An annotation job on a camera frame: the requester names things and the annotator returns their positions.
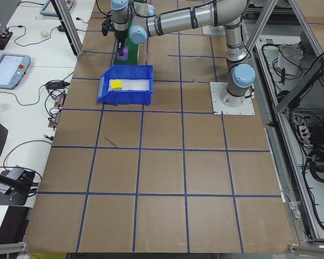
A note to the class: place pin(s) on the purple foam block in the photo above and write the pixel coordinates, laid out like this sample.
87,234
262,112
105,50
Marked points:
126,52

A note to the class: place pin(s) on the yellow foam block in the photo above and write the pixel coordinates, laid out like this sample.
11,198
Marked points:
116,84

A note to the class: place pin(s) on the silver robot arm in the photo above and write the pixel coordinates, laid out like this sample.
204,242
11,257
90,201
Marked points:
178,19

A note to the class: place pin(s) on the green conveyor belt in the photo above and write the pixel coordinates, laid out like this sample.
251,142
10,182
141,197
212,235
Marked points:
131,48

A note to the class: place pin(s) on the blue plastic bin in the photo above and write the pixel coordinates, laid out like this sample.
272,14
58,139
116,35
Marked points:
124,97

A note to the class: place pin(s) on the black power adapter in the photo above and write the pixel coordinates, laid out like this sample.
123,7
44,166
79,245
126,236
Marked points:
61,27
55,85

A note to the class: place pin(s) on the blue grey teach pendant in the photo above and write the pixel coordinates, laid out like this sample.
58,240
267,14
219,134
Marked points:
8,70
52,8

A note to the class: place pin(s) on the small white round object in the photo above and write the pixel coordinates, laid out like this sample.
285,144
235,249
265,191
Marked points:
44,33

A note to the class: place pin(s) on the small circuit board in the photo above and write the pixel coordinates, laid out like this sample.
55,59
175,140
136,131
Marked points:
59,100
54,120

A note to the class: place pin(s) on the black electronics board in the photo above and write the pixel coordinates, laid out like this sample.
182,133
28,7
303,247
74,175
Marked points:
4,35

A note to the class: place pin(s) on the small silver device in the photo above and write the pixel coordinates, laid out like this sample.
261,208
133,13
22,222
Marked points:
16,172

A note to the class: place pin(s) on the white plastic bag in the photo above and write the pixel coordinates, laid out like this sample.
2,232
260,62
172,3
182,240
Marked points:
289,58

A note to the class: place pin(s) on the black stand base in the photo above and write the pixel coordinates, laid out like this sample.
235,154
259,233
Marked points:
13,195

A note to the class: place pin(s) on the white power strip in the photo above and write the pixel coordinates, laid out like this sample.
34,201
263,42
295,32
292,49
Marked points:
302,132

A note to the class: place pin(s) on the aluminium extrusion bar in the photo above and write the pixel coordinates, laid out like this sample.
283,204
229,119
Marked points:
311,248
8,248

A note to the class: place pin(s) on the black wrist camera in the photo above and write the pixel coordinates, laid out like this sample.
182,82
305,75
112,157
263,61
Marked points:
106,25

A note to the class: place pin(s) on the aluminium extrusion post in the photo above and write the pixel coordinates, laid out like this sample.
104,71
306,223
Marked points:
70,29

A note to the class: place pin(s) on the white square base plate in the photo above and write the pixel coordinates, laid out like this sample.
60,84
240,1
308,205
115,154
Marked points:
245,108
213,31

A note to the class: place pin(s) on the V-shaped metal bar frame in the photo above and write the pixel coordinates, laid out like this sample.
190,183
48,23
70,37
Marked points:
299,89

